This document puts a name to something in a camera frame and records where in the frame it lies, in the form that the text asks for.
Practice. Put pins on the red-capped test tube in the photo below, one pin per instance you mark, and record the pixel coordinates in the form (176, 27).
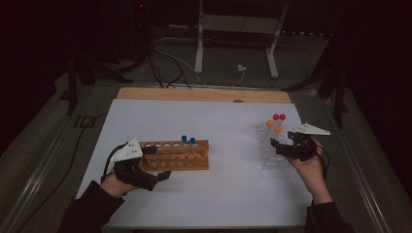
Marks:
(282, 116)
(276, 116)

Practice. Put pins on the metal floor rail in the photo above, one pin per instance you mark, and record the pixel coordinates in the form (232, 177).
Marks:
(39, 171)
(359, 168)

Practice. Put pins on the blue-capped test tube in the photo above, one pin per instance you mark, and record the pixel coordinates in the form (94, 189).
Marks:
(184, 138)
(192, 141)

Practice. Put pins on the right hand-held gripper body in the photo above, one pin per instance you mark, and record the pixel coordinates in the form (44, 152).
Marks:
(301, 150)

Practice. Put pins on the clear acrylic test tube rack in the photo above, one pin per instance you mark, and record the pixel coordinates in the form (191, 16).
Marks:
(272, 161)

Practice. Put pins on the white metal stand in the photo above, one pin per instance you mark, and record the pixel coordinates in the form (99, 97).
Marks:
(199, 48)

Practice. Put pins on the white paper sheet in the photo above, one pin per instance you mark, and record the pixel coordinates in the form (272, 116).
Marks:
(226, 181)

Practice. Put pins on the white power plug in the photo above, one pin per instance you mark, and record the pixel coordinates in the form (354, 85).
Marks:
(241, 67)

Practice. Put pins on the black tripod stand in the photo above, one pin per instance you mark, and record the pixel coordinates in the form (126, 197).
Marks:
(339, 97)
(72, 84)

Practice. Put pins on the orange-capped test tube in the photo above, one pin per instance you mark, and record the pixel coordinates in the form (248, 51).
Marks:
(278, 129)
(269, 123)

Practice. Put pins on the wooden test tube rack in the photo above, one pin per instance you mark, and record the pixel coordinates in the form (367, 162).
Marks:
(175, 161)

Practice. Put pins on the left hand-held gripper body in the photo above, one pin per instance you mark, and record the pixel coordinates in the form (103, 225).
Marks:
(129, 153)

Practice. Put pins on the person's right hand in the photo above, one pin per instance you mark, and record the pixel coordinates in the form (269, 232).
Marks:
(311, 174)

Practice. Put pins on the person's left hand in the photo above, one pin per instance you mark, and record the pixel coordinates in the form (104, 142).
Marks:
(113, 187)

